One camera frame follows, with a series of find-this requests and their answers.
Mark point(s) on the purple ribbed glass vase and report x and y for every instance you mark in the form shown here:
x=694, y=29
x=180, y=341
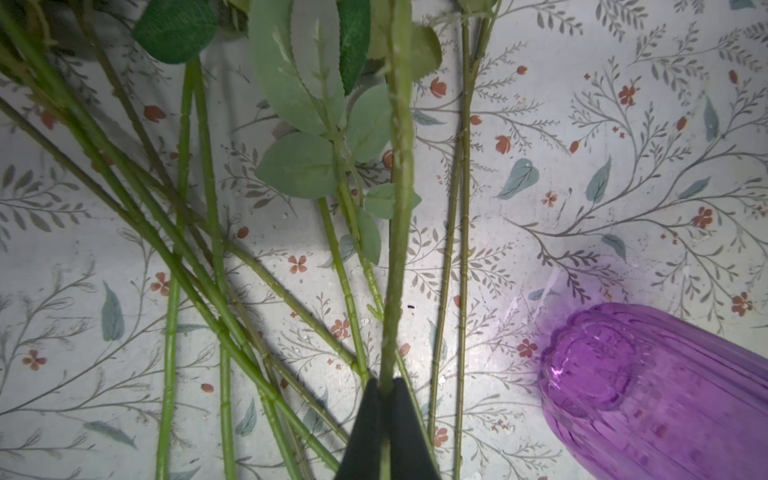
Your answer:
x=635, y=393

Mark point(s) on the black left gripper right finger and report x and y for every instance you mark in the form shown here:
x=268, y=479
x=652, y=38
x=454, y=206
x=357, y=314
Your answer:
x=409, y=454

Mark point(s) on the bunch of lying flowers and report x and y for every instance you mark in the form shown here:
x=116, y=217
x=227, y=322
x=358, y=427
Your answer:
x=51, y=49

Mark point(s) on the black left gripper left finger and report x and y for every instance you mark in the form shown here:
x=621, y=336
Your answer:
x=361, y=460

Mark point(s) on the pink carnation flower stem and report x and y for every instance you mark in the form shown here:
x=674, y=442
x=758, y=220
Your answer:
x=340, y=73

